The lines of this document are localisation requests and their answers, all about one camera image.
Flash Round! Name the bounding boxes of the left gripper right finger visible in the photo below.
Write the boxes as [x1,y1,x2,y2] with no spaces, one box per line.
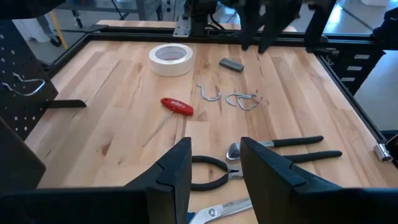
[239,136,343,224]

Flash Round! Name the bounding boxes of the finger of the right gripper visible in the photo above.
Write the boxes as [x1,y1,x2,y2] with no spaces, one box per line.
[258,15,285,54]
[238,12,257,51]

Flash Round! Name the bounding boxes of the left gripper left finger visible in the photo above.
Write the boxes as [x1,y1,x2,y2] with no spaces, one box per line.
[124,136,193,224]

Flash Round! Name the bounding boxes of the black-handled groove-joint pliers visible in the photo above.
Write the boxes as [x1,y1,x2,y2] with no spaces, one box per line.
[226,135,343,164]

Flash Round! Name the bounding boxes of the red T-handle hex key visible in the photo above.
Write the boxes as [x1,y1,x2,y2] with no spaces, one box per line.
[142,97,195,147]

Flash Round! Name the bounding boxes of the silver metal peg hook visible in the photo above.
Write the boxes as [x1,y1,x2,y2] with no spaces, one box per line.
[196,83,222,102]
[236,96,264,111]
[225,92,259,107]

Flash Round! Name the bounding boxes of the black pegboard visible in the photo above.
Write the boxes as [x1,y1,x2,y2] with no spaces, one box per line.
[0,20,88,141]

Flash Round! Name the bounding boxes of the dark grey rectangular block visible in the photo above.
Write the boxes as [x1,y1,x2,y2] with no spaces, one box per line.
[218,57,245,73]

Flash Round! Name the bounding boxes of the red and blue scissors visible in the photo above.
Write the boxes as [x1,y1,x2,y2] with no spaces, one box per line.
[186,197,253,224]

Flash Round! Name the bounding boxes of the white tape roll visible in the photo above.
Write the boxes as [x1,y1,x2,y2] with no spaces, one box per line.
[149,43,194,78]

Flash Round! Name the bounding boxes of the white wheeled cart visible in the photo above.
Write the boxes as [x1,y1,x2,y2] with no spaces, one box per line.
[12,12,63,48]

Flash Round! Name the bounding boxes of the black aluminium table frame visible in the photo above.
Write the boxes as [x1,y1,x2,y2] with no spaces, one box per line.
[46,24,398,170]

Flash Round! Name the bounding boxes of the small silver black-faced camera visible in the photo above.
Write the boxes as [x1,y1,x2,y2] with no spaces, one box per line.
[373,133,398,164]

